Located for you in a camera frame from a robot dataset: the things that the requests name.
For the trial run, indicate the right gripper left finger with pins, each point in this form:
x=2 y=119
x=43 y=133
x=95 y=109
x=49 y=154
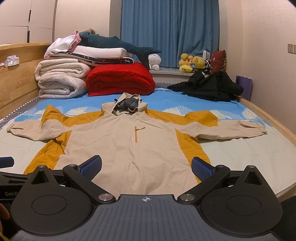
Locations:
x=81 y=176

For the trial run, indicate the yellow plush toys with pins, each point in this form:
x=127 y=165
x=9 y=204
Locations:
x=189 y=63

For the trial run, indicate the blue curtain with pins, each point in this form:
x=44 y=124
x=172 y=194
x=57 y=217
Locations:
x=174 y=27

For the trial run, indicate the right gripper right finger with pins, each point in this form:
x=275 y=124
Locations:
x=211 y=178

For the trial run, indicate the white folded pillow stack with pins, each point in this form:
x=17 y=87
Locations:
x=67 y=48

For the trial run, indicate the white tissue pack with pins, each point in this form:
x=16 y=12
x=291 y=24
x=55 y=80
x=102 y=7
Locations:
x=11 y=61

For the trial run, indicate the beige and mustard hooded jacket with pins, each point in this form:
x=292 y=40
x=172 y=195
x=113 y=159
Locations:
x=143 y=151

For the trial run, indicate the white folded quilt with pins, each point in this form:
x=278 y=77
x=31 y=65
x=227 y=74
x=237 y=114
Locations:
x=61 y=78

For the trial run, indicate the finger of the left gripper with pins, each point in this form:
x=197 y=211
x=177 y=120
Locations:
x=6 y=162

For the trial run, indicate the black clothes pile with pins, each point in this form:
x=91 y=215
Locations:
x=217 y=86

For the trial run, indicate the blue fan-pattern bed sheet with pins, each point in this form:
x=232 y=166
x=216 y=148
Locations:
x=23 y=150

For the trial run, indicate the red folded blanket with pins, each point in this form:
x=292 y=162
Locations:
x=119 y=78

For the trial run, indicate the dark teal shark plush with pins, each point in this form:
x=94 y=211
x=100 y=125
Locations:
x=93 y=40

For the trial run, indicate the white plush toy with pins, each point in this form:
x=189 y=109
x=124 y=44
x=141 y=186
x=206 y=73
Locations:
x=154 y=62

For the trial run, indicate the dark red cushion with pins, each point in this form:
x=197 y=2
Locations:
x=218 y=61

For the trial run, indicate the purple paper bag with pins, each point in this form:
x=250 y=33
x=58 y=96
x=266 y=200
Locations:
x=247 y=84

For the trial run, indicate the wall power socket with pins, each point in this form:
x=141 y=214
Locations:
x=290 y=48

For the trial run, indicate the white wardrobe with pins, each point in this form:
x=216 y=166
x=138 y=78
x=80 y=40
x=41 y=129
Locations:
x=28 y=21

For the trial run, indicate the wooden bed frame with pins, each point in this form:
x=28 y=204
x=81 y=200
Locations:
x=16 y=76

